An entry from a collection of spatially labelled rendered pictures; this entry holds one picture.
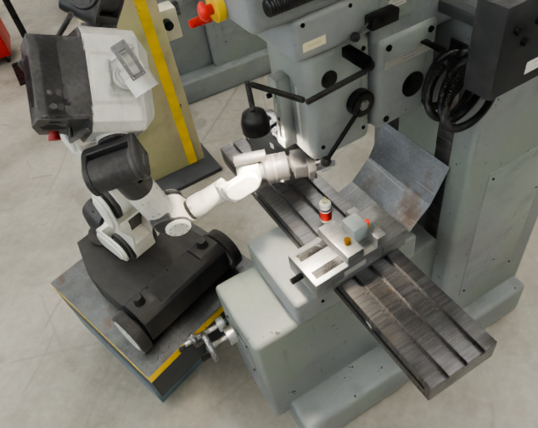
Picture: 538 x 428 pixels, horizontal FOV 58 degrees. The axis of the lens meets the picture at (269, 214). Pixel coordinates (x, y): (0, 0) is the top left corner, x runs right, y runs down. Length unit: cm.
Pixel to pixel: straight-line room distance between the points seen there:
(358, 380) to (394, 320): 73
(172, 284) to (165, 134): 144
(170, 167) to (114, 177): 216
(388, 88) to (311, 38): 31
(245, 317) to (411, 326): 58
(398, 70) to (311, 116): 25
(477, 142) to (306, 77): 60
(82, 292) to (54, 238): 101
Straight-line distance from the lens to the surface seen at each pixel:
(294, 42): 108
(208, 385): 247
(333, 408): 213
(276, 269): 168
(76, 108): 127
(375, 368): 220
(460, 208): 173
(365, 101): 126
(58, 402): 273
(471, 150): 156
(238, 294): 179
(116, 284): 220
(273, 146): 174
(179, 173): 343
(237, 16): 104
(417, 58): 134
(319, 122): 124
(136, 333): 202
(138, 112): 131
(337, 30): 113
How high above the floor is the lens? 218
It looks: 46 degrees down
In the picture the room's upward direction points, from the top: 12 degrees counter-clockwise
